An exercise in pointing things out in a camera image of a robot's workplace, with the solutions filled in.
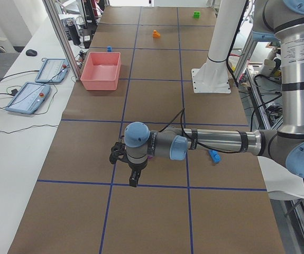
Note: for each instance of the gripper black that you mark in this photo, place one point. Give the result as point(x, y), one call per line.
point(136, 168)

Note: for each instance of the orange block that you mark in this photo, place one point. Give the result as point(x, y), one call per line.
point(156, 34)

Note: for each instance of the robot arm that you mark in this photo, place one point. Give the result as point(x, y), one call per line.
point(285, 146)

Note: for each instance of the pink plastic box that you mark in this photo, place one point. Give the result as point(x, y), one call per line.
point(101, 71)

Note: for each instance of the long blue block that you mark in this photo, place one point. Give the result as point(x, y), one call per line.
point(214, 156)

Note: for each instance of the near teach pendant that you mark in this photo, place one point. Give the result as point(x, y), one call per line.
point(29, 98)

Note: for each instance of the teach pendant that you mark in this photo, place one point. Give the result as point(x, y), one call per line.
point(29, 98)
point(53, 70)

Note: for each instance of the far teach pendant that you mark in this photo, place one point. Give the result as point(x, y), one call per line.
point(53, 70)

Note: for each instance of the black computer mouse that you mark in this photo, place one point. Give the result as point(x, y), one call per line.
point(31, 53)

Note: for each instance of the green block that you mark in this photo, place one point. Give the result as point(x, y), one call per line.
point(196, 14)

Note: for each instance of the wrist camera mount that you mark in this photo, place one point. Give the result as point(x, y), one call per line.
point(118, 152)

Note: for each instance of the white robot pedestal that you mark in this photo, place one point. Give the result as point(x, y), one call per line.
point(212, 76)

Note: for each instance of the aluminium frame post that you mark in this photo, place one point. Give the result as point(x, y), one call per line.
point(62, 38)

